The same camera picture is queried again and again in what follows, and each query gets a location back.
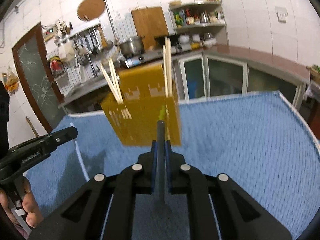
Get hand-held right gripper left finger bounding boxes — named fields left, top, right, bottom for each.
left=29, top=141, right=158, bottom=240

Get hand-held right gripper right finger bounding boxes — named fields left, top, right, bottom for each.
left=165, top=140, right=293, bottom=240

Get black wok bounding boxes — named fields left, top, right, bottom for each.
left=153, top=35, right=181, bottom=47

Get wooden cutting board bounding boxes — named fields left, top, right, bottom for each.
left=131, top=7, right=170, bottom=50

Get side table with clear cover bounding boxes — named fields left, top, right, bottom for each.
left=301, top=65, right=320, bottom=140

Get green bottle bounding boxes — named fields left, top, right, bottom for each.
left=174, top=10, right=183, bottom=28

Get round wooden board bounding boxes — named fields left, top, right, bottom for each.
left=77, top=0, right=107, bottom=22

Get hanging kitchen utensils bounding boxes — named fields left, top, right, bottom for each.
left=75, top=27, right=113, bottom=53

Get red label bottle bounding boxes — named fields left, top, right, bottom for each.
left=185, top=9, right=195, bottom=25

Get yellow slotted utensil holder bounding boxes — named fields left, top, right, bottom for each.
left=100, top=63, right=182, bottom=147

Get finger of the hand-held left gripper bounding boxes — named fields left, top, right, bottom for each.
left=37, top=127, right=78, bottom=153

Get white corner shelf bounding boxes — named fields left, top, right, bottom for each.
left=169, top=1, right=228, bottom=34

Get gas stove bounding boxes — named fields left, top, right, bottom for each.
left=121, top=54, right=160, bottom=68

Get dark grey utensil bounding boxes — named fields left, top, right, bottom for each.
left=154, top=120, right=173, bottom=205

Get blue textured cloth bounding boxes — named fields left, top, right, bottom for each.
left=25, top=90, right=320, bottom=240

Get steel pot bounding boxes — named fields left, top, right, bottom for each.
left=118, top=36, right=146, bottom=57

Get brown door with cracked glass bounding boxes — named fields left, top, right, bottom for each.
left=12, top=22, right=64, bottom=133

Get wooden stick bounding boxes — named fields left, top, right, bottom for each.
left=25, top=116, right=40, bottom=137

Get person's left hand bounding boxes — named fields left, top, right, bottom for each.
left=0, top=177, right=45, bottom=233

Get steel wall utensil rack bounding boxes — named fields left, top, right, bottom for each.
left=44, top=21, right=103, bottom=45

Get bag of orange items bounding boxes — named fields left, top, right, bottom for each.
left=2, top=66, right=20, bottom=93

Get kitchen counter cabinet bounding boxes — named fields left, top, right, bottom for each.
left=59, top=44, right=310, bottom=113

